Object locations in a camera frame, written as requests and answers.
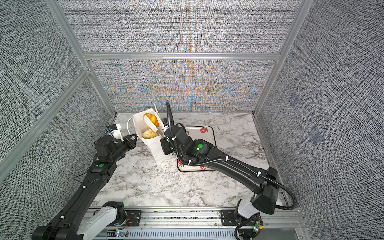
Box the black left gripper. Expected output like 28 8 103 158
111 133 139 163

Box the white paper gift bag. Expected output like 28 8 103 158
131 105 171 164

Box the round flaky pastry bread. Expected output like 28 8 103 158
142 129 159 139

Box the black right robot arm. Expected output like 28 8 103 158
160 125 279 218

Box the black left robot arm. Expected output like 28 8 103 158
32 134 137 240

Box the white strawberry tray black rim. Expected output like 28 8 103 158
177 126 216 173

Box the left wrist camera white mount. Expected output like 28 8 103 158
105 123 123 141

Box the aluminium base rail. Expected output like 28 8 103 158
95 207 311 240

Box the aluminium cage frame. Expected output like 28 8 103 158
1 1 303 222

